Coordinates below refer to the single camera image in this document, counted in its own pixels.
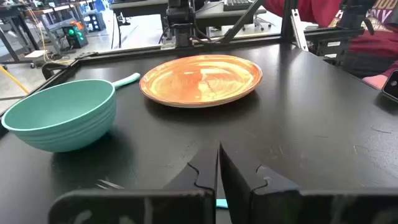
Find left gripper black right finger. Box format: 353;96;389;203
219;141;301;224

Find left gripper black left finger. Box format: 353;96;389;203
163;140;219;191

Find metal fork blue handle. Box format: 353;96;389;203
95;179;229;209

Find metal spoon light teal handle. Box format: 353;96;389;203
112;72;141;90

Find teal ribbed bowl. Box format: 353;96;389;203
1;78;118;153

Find orange swirl plate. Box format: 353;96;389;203
139;54;264;109

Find office chair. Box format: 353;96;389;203
242;14;276;32

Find silver aluminium bar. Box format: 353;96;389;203
290;9;309;52

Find black box white labels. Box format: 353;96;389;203
306;27;364;63

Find person's hand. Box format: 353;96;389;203
362;74;389;90

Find black keyboard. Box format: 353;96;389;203
223;0;254;12

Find black smartphone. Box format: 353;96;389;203
381;70;398;102

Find computer tower blue lights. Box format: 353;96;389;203
83;12;106;32

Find computer tower green lights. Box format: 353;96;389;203
62;23;89;49

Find person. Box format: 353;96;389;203
264;0;398;90

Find white wheeled box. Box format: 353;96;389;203
24;49;47;68

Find grey workbench wooden top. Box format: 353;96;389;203
26;0;97;55

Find black standing desk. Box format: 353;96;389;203
0;2;41;63

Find black curved corner handle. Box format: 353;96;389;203
42;62;75;80

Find yellow hanging cable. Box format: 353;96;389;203
0;64;30;95

